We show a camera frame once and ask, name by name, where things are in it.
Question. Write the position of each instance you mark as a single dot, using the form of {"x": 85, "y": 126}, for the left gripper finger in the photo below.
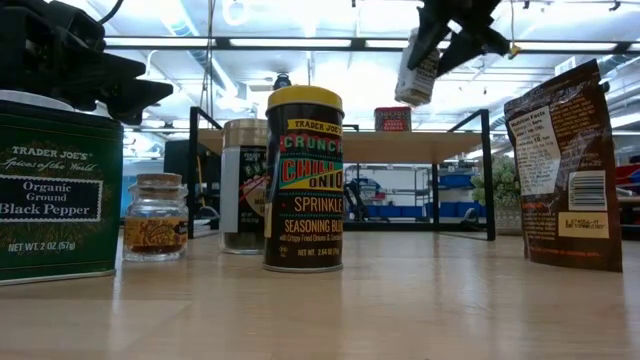
{"x": 122, "y": 70}
{"x": 135, "y": 100}

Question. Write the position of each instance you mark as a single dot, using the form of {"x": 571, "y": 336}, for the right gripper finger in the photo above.
{"x": 475, "y": 45}
{"x": 425, "y": 35}

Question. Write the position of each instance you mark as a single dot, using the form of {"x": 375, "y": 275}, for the bagel seasoning jar white lid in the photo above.
{"x": 415, "y": 87}

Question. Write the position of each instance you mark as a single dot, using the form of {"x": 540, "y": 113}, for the smoked paprika tin red lid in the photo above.
{"x": 392, "y": 120}

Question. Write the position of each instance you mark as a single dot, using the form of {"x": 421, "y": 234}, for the brown taco seasoning pouch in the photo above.
{"x": 590, "y": 125}

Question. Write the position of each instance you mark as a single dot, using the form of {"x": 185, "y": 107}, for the green black pepper tin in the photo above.
{"x": 60, "y": 225}

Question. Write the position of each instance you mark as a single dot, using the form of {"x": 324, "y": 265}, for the brown paper cup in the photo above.
{"x": 245, "y": 200}

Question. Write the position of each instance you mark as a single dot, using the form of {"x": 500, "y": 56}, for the chili onion shaker yellow lid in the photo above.
{"x": 310, "y": 200}

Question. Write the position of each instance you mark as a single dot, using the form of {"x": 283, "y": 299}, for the wooden shelf black metal legs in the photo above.
{"x": 400, "y": 147}

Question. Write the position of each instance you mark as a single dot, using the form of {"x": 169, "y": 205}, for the yellow hanging tag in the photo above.
{"x": 514, "y": 51}

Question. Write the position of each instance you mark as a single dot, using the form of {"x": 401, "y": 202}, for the black overhead beam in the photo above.
{"x": 357, "y": 43}

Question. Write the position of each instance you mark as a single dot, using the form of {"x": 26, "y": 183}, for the black monitor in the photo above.
{"x": 177, "y": 160}

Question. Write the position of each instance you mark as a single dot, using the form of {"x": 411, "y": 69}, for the small cork-lidded glass jar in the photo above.
{"x": 155, "y": 235}

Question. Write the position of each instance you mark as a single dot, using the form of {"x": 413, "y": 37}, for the green potted plant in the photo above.
{"x": 495, "y": 185}

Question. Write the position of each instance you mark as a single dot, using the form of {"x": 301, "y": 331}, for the blue storage bin row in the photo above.
{"x": 400, "y": 211}

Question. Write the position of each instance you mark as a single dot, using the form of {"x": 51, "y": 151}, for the red and blue bin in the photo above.
{"x": 629, "y": 175}

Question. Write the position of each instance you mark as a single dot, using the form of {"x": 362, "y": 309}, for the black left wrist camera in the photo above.
{"x": 80, "y": 27}

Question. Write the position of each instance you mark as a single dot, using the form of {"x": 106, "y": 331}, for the black dome camera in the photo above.
{"x": 282, "y": 82}

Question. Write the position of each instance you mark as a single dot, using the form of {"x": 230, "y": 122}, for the black aluminium table frame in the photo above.
{"x": 400, "y": 226}

